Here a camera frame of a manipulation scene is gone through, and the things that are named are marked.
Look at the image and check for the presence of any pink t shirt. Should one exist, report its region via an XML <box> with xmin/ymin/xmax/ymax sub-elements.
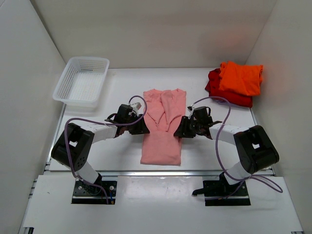
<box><xmin>140</xmin><ymin>89</ymin><xmax>187</xmax><ymax>166</ymax></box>

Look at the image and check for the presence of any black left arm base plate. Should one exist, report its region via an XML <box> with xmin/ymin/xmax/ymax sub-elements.
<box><xmin>71</xmin><ymin>179</ymin><xmax>117</xmax><ymax>205</ymax></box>

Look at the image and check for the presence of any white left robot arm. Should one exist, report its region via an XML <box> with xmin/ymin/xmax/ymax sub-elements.
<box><xmin>51</xmin><ymin>102</ymin><xmax>150</xmax><ymax>194</ymax></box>

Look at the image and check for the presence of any orange folded t shirt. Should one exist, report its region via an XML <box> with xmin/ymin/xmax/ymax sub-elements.
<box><xmin>219</xmin><ymin>61</ymin><xmax>263</xmax><ymax>97</ymax></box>

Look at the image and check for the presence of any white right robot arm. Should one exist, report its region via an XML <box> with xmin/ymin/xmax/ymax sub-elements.
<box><xmin>174</xmin><ymin>106</ymin><xmax>279</xmax><ymax>195</ymax></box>

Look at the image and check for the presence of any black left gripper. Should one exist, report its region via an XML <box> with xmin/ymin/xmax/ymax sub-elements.
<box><xmin>125</xmin><ymin>114</ymin><xmax>150</xmax><ymax>135</ymax></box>

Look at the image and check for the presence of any red folded t shirt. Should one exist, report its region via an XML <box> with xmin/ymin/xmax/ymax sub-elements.
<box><xmin>205</xmin><ymin>68</ymin><xmax>253</xmax><ymax>108</ymax></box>

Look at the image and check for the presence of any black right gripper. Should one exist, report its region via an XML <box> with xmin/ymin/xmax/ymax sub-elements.
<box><xmin>174</xmin><ymin>116</ymin><xmax>202</xmax><ymax>138</ymax></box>

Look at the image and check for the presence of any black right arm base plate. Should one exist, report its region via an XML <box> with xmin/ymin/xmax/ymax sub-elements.
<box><xmin>192</xmin><ymin>180</ymin><xmax>251</xmax><ymax>206</ymax></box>

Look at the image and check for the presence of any white plastic mesh basket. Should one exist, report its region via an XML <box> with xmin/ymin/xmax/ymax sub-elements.
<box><xmin>53</xmin><ymin>57</ymin><xmax>110</xmax><ymax>109</ymax></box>

